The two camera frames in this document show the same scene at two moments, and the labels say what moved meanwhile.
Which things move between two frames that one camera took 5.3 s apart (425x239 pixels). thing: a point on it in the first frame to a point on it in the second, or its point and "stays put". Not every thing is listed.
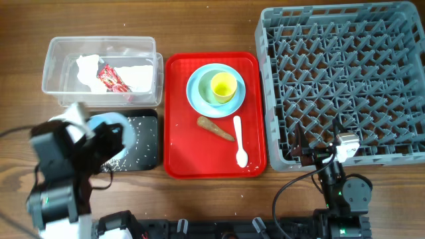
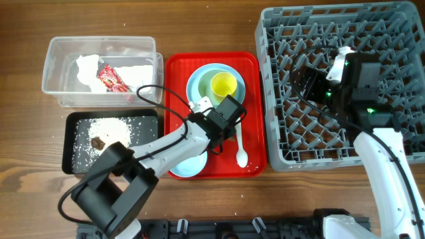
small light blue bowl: [115, 118] to [190, 166]
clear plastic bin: [104, 72] stays put
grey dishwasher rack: [360, 67] stays put
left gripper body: [87, 154] to [228, 131]
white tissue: [139, 78] stays put
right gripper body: [321, 154] to [321, 90]
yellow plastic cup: [224, 86] stays put
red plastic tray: [192, 151] stays put
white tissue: [88, 73] stays put
